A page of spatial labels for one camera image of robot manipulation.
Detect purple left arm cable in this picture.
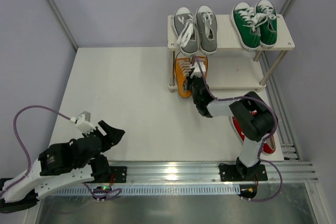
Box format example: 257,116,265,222
0,105,123,206

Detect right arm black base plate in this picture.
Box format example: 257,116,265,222
218,164,268,182

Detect white two-tier shoe shelf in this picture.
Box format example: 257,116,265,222
167,14,295,95

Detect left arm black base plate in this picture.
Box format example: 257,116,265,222
109,166,128,184

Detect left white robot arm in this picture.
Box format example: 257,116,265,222
1,121,125,214

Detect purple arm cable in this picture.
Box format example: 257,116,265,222
193,56,284,203
0,105,123,206

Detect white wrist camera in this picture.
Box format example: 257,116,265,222
190,61,207,78
69,111,96,135

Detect red sneaker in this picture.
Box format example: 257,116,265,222
229,116,245,142
261,135,276,155

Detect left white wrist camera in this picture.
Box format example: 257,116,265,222
69,111,96,135

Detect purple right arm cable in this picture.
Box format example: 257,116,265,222
193,56,284,203

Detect grey sneaker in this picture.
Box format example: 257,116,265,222
173,7,199,56
195,5,218,55

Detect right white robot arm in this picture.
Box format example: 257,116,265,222
186,77,278,182

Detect white slotted cable duct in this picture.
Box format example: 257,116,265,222
54,184,240,196

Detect aluminium mounting rail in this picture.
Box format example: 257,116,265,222
109,161,319,184

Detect orange sneaker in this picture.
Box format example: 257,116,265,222
174,52,192,99
193,56,208,78

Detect green sneaker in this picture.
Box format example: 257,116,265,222
255,0,277,48
230,2,261,51

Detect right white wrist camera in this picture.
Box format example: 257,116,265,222
190,61,207,78

